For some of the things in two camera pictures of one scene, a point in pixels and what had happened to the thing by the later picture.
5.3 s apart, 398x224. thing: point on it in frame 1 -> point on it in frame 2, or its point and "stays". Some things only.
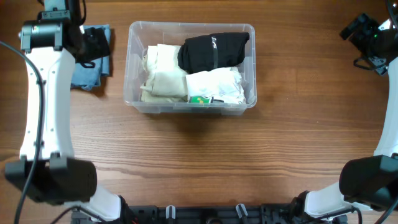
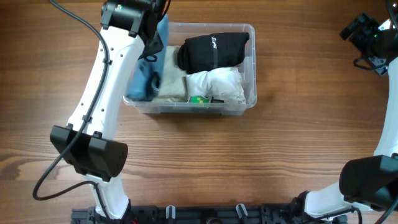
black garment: (211, 51) stays
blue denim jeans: (87, 73) -> (144, 84)
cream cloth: (163, 80) stays
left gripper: (101, 46) -> (157, 46)
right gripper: (369, 26) stays
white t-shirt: (222, 83) stays
